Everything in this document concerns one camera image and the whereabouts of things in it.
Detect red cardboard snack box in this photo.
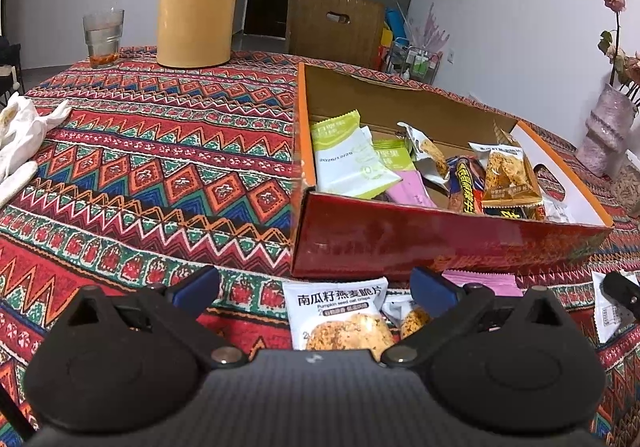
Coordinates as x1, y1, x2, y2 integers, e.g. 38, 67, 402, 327
292, 63, 613, 281

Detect brown cardboard box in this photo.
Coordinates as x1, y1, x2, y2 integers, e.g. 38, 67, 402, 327
285, 0, 385, 68

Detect red blue snack bag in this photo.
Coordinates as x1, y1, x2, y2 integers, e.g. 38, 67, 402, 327
447, 156, 485, 214

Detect orange snack packet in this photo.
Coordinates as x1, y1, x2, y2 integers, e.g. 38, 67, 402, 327
469, 143, 542, 208

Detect patterned red tablecloth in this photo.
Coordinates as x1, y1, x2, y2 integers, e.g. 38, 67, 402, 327
0, 44, 640, 447

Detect white cotton glove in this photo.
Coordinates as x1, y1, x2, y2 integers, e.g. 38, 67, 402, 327
0, 92, 72, 207

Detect white silver snack packet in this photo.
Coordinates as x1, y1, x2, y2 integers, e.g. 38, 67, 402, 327
397, 122, 449, 187

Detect black folding chair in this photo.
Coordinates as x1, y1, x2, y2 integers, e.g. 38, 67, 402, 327
0, 36, 25, 104

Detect dried pink roses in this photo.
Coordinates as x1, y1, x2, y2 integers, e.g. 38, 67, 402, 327
598, 0, 639, 108

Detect pink ceramic vase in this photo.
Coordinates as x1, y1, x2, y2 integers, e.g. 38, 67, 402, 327
576, 84, 638, 178

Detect glass cup with drink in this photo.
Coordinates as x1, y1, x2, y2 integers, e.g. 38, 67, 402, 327
82, 8, 125, 68

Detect green white nut bar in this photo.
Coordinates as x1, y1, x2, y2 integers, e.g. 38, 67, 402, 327
310, 110, 401, 200

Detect pink snack packet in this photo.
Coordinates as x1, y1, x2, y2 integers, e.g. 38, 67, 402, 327
385, 170, 436, 208

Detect wire basket cart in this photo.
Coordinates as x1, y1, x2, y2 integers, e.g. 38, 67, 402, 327
383, 39, 442, 85

